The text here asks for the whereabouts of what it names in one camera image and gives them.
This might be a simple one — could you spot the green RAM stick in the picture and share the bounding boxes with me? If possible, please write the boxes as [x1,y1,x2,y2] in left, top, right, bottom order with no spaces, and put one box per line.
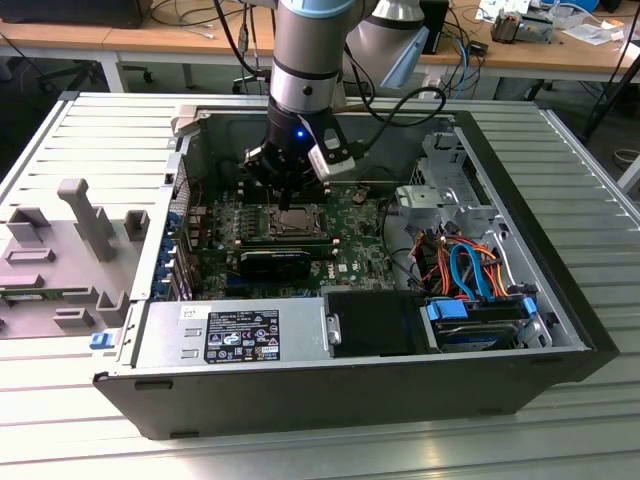
[0,287,66,303]

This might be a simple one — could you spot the silver CPU plate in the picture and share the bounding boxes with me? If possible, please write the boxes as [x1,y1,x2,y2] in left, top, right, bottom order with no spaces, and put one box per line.
[279,209,316,233]

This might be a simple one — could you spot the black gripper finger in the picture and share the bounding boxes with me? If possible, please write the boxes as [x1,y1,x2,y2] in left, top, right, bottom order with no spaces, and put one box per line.
[285,158,322,211]
[243,144,288,210]

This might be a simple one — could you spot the green motherboard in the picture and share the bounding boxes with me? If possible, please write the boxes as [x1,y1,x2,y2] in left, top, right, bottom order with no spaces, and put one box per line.
[185,183,402,302]

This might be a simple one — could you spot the black chair base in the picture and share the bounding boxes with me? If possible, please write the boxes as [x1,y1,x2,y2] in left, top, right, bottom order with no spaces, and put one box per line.
[231,63,274,97]

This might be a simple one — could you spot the silver metal drive cage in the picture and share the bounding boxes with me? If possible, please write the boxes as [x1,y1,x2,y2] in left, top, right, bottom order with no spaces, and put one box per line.
[393,130,510,242]

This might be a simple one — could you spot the orange wire bundle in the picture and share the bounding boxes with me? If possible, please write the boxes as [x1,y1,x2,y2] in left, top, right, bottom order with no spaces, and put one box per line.
[418,234,452,297]
[474,242,512,300]

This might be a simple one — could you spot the white paper box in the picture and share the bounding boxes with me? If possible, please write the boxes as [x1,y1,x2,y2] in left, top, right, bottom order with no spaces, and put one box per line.
[477,0,532,22]

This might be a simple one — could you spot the white power strip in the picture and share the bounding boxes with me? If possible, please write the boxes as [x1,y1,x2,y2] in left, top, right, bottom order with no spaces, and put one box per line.
[418,73,443,99]

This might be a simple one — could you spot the silver power supply unit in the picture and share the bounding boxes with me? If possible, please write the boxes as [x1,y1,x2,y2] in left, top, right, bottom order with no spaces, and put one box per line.
[130,297,335,370]

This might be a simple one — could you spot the metal socket cover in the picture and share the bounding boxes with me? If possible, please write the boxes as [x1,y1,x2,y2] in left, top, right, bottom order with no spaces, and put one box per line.
[269,201,326,239]

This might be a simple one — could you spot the black camera cable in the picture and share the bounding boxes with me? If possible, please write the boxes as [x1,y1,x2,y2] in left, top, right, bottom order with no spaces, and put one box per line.
[352,87,447,159]

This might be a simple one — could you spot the black upright box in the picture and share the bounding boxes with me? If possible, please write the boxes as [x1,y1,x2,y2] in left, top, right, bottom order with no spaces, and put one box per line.
[420,0,450,56]

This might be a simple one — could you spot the silver metal latch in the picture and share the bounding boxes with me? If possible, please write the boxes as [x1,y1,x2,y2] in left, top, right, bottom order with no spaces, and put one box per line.
[324,312,344,347]

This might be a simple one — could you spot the black stand leg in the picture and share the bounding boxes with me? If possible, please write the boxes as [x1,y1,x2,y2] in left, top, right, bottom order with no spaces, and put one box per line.
[581,37,640,146]

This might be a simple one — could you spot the grey metal device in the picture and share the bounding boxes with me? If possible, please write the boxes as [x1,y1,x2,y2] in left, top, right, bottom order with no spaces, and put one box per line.
[519,13,556,45]

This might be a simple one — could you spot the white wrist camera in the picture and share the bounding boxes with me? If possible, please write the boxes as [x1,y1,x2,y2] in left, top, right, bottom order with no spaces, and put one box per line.
[306,117,357,180]

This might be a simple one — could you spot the copper heat sink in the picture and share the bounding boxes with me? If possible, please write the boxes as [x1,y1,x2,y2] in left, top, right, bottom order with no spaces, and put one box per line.
[489,12,524,45]

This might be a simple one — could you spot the pale blue teach pendant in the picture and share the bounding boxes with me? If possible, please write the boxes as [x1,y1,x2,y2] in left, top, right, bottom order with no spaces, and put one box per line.
[382,24,432,90]

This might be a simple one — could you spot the black RAM slot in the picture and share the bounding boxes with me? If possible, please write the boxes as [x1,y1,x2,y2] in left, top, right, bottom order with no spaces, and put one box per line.
[238,188,331,202]
[238,178,331,192]

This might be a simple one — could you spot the hard disk blue carrier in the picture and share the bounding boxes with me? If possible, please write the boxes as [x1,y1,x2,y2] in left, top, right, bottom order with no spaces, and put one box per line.
[419,294,539,354]

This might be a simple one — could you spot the black graphics card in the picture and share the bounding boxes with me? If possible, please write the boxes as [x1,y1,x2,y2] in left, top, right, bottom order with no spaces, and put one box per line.
[238,249,312,284]

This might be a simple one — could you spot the blue card retainer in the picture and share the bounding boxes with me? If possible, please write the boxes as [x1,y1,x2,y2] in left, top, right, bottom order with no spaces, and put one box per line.
[153,210,182,302]

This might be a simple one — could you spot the clear plastic bag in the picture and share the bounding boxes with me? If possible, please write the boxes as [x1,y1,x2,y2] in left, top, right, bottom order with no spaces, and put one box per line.
[560,17,626,49]

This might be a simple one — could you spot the grey parts rack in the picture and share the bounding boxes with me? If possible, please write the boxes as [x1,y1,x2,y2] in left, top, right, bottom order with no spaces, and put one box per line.
[0,177,152,342]

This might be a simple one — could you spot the black equipment box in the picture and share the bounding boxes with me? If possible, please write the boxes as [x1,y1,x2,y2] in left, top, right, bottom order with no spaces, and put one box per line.
[0,0,151,30]

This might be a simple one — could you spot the blue network cable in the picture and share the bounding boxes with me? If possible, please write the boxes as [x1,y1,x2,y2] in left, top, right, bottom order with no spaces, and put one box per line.
[452,29,484,96]

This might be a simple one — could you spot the blue data wire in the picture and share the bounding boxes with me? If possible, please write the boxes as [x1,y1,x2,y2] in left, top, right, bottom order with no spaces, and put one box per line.
[448,241,497,304]

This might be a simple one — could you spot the wooden desk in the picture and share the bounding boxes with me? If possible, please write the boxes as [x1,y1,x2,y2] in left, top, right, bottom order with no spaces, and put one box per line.
[418,12,640,101]
[0,7,277,94]

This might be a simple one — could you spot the black PC case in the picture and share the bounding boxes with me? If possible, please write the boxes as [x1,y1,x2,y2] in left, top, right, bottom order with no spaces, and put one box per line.
[92,102,621,441]

